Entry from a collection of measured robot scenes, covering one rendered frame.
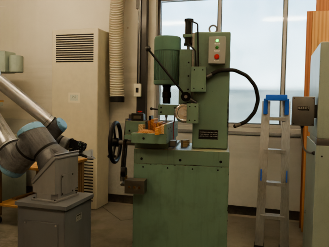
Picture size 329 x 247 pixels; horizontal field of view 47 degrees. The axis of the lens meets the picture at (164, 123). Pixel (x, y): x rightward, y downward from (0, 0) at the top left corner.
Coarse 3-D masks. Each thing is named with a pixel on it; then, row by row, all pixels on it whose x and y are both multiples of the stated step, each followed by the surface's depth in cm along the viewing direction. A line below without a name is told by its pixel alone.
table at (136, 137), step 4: (176, 128) 272; (136, 132) 227; (172, 132) 249; (176, 132) 272; (124, 136) 246; (128, 136) 246; (132, 136) 224; (136, 136) 223; (140, 136) 223; (144, 136) 223; (148, 136) 222; (152, 136) 222; (156, 136) 222; (160, 136) 221; (164, 136) 221; (168, 136) 230; (172, 136) 250; (176, 136) 273; (132, 140) 224; (136, 140) 223; (140, 140) 223; (144, 140) 223; (148, 140) 222; (152, 140) 222; (156, 140) 222; (160, 140) 221; (164, 140) 221; (168, 140) 231
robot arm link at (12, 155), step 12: (0, 120) 222; (0, 132) 217; (12, 132) 222; (0, 144) 215; (12, 144) 213; (0, 156) 213; (12, 156) 209; (0, 168) 212; (12, 168) 210; (24, 168) 212
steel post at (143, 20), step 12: (144, 0) 380; (144, 12) 381; (144, 24) 381; (144, 36) 382; (144, 48) 382; (144, 60) 383; (144, 72) 383; (144, 84) 384; (144, 96) 384; (144, 108) 385
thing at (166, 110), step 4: (160, 104) 247; (164, 104) 246; (168, 104) 246; (172, 104) 252; (160, 108) 247; (164, 108) 246; (168, 108) 246; (172, 108) 246; (160, 112) 247; (164, 112) 247; (168, 112) 246; (172, 112) 246
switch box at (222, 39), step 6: (216, 36) 227; (222, 36) 226; (210, 42) 227; (216, 42) 226; (222, 42) 226; (210, 48) 227; (222, 48) 226; (210, 54) 227; (222, 54) 226; (210, 60) 227; (222, 60) 226
